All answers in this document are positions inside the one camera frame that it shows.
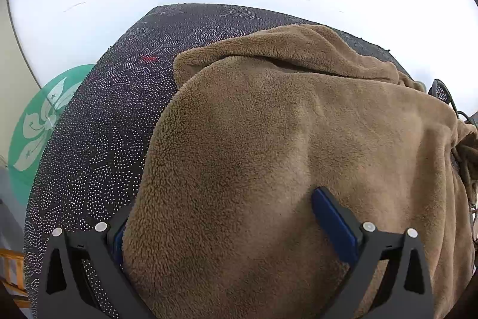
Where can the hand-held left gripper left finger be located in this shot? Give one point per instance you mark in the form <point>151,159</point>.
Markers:
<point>118,244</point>

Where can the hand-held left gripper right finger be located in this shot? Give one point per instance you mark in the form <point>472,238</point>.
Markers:
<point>332,220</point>

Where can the brown fleece garment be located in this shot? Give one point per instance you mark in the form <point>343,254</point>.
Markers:
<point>261,139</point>

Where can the orange wooden chair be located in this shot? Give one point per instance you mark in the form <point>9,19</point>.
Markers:
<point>13,266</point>

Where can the black dotted tablecloth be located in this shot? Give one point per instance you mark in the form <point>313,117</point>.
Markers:
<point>112,109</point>

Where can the black metal chair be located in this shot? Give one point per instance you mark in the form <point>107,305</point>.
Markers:
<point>440,91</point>

